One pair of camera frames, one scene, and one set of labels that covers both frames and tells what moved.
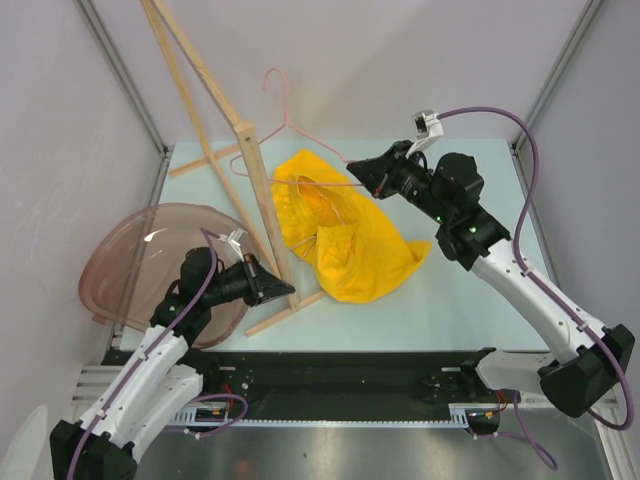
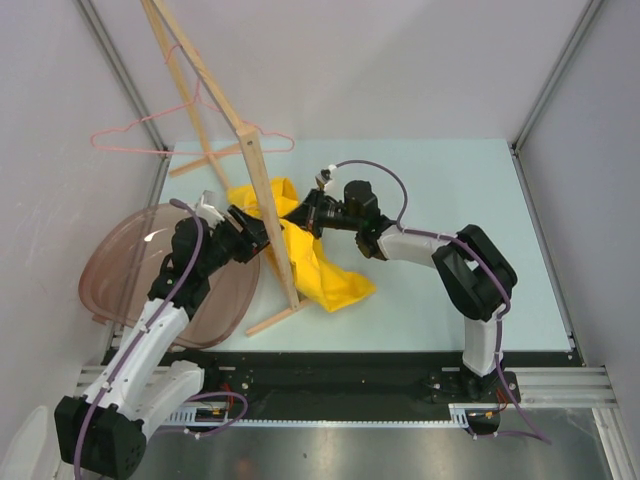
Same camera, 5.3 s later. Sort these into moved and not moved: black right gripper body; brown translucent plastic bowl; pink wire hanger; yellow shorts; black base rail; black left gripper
Moved: pink wire hanger; yellow shorts; black left gripper; black right gripper body
Not moved: black base rail; brown translucent plastic bowl
